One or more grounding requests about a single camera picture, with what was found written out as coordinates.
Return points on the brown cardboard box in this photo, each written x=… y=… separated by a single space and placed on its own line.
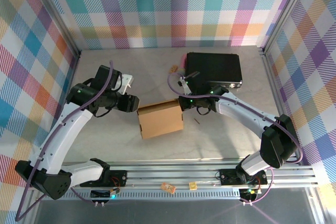
x=160 y=121

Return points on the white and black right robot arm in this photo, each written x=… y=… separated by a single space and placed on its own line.
x=244 y=113

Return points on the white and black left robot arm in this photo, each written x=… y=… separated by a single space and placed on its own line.
x=65 y=129

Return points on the black case with metal trim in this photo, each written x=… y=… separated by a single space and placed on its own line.
x=215 y=64

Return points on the small orange snack packet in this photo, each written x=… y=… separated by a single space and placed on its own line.
x=173 y=69

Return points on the pink microphone with grey head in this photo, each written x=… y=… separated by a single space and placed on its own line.
x=183 y=61

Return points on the small yellow square packet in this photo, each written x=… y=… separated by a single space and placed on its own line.
x=192 y=185

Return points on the orange printed packet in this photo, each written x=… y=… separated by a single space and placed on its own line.
x=168 y=187

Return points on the small controller circuit board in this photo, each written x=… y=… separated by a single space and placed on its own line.
x=105 y=193
x=250 y=193

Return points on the aluminium side rail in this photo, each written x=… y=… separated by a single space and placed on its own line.
x=273 y=82
x=74 y=64

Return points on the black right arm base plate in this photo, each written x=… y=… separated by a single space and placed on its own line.
x=228 y=176

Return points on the aluminium mounting rail frame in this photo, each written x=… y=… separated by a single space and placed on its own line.
x=170 y=175

